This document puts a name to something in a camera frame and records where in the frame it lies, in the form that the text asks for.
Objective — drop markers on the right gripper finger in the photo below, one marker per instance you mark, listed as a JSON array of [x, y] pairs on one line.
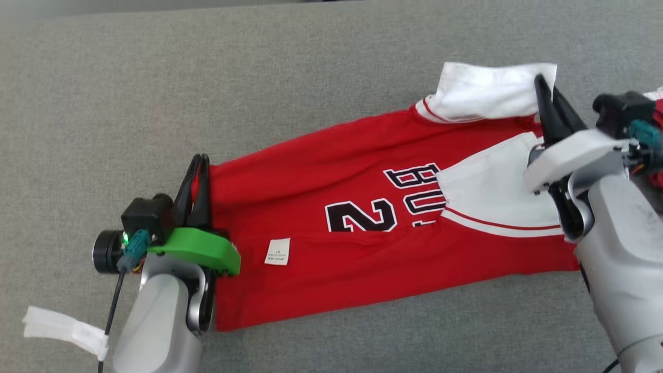
[[570, 122], [550, 124]]

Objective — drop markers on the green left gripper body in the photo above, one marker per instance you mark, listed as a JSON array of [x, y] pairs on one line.
[[202, 246]]

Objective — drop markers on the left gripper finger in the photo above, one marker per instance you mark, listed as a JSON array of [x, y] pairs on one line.
[[203, 207], [185, 207]]

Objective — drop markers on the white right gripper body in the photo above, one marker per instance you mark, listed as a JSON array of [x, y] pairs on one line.
[[570, 155]]

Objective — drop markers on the red white basketball jersey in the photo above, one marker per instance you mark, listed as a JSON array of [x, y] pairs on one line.
[[321, 171]]

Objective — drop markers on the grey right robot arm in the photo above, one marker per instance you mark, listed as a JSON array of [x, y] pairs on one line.
[[621, 248]]

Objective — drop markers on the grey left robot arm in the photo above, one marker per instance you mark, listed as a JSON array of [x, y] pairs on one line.
[[155, 321]]

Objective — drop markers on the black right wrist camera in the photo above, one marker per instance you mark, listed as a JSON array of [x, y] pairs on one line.
[[621, 111]]

